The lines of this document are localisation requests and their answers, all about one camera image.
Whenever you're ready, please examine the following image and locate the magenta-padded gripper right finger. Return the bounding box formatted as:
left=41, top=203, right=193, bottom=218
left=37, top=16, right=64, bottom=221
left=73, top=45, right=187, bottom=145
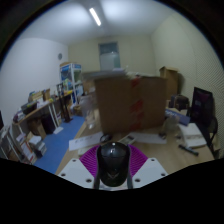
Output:
left=125, top=144, right=169, bottom=190

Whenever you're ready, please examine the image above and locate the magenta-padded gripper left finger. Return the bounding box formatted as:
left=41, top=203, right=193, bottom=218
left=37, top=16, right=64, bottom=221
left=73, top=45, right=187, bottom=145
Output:
left=57, top=144, right=101, bottom=190

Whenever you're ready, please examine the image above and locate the black computer mouse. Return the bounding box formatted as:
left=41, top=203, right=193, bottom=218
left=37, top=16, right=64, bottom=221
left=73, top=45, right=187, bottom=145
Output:
left=95, top=141, right=132, bottom=188

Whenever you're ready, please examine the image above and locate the clear round plastic container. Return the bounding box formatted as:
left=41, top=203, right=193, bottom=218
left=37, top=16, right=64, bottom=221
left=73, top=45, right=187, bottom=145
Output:
left=163, top=115, right=179, bottom=137

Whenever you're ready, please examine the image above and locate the thick white book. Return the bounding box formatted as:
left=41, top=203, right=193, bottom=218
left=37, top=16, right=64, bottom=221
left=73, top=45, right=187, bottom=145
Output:
left=178, top=122, right=208, bottom=149

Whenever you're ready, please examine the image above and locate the tall clear glass jar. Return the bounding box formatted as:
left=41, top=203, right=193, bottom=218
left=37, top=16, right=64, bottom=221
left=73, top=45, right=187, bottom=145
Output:
left=79, top=94, right=99, bottom=129

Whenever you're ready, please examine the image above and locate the blue book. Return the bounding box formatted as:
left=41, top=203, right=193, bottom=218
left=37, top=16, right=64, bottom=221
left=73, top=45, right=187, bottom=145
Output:
left=164, top=108, right=191, bottom=126

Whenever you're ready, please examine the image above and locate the cluttered shelf unit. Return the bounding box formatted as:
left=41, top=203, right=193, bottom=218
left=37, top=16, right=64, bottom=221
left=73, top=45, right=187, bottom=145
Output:
left=0, top=88, right=74, bottom=164

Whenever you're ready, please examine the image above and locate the large brown cardboard box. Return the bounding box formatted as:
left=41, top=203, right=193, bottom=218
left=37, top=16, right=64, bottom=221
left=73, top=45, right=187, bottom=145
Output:
left=94, top=74, right=168, bottom=134

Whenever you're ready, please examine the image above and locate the black office chair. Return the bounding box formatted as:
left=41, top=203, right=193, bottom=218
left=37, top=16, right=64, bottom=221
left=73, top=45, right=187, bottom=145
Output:
left=189, top=86, right=219, bottom=158

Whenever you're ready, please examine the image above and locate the blue and white display cabinet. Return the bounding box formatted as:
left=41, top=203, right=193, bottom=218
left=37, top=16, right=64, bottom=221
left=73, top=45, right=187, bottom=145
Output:
left=59, top=62, right=83, bottom=98

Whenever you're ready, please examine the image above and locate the door with window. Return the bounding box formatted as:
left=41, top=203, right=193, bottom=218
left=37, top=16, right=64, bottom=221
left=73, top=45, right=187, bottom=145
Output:
left=98, top=41, right=122, bottom=71

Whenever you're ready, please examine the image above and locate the ceiling light tube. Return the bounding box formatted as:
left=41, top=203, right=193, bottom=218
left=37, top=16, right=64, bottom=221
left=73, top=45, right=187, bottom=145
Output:
left=88, top=7, right=103, bottom=27

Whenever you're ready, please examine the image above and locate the black cable loop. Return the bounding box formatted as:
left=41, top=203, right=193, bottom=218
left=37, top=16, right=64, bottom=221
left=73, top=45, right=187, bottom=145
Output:
left=99, top=133, right=113, bottom=144

